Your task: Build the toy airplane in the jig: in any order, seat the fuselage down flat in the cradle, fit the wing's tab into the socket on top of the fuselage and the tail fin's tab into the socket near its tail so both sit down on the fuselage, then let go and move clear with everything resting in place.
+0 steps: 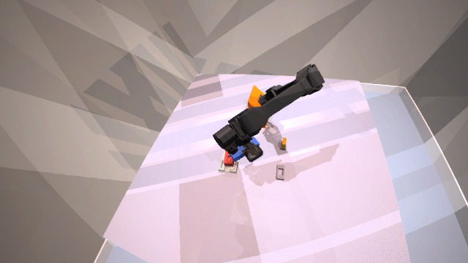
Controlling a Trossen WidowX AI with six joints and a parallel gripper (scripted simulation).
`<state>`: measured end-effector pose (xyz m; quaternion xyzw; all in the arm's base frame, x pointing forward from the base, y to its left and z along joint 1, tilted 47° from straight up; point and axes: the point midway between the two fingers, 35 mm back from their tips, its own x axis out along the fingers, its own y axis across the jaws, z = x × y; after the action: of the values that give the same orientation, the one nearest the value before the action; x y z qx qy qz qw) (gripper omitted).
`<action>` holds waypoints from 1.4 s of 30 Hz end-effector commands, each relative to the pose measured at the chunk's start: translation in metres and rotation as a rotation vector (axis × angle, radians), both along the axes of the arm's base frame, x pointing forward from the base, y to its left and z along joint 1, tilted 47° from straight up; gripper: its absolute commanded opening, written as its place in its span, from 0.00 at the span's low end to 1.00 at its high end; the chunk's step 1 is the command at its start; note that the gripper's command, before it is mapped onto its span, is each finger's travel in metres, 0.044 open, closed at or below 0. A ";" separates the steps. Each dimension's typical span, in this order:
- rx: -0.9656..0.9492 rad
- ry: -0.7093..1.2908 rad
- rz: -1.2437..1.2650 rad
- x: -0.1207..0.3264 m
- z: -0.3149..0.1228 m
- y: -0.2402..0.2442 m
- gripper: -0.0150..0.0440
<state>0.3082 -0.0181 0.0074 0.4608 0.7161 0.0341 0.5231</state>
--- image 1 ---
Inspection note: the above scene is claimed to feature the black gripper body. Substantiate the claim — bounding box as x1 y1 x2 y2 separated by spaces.
238 137 263 163

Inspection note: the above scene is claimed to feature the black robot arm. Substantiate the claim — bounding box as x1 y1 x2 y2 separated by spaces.
213 64 325 155

